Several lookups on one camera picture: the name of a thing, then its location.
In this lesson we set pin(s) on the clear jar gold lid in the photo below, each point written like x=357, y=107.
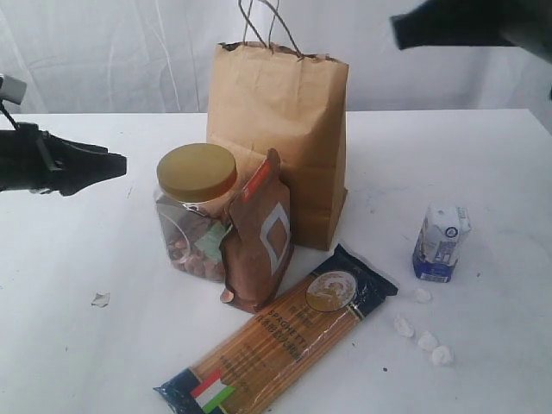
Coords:
x=196, y=182

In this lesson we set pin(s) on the white crumpled pellet far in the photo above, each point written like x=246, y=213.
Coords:
x=422, y=296

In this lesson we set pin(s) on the torn label scrap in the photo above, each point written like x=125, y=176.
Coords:
x=101, y=300

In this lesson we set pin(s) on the white crumpled pellet middle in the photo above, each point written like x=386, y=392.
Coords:
x=427, y=341

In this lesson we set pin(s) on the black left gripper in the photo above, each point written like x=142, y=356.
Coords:
x=37, y=161

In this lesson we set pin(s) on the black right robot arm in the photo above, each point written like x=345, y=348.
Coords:
x=521, y=24

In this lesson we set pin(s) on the large brown paper bag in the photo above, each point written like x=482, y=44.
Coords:
x=264, y=95

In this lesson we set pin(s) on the white crumpled pellet near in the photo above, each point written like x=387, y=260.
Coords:
x=442, y=356

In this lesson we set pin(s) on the white crumpled pellet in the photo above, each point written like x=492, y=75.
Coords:
x=427, y=341
x=422, y=296
x=403, y=327
x=442, y=356

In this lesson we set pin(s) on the white crumpled pellet left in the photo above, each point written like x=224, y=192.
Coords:
x=403, y=327

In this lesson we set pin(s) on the spaghetti package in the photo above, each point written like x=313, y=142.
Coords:
x=253, y=367

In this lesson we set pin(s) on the small brown coffee pouch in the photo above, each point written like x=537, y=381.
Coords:
x=258, y=247

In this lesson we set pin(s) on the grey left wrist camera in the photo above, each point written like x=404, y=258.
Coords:
x=12, y=89

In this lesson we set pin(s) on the small white blue carton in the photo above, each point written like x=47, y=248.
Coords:
x=438, y=246

